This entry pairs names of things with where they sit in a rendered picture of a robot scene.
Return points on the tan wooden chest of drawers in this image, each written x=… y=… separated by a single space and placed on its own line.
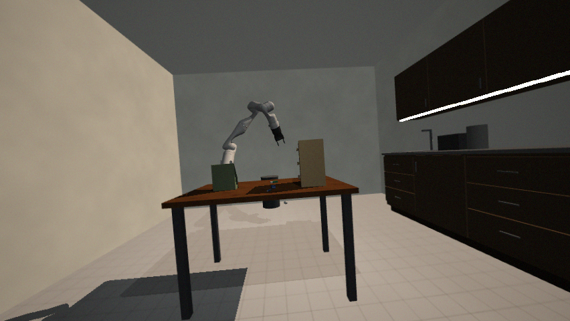
x=312 y=168

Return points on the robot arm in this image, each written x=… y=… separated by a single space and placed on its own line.
x=242 y=126

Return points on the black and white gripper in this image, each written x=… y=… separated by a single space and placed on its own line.
x=275 y=127

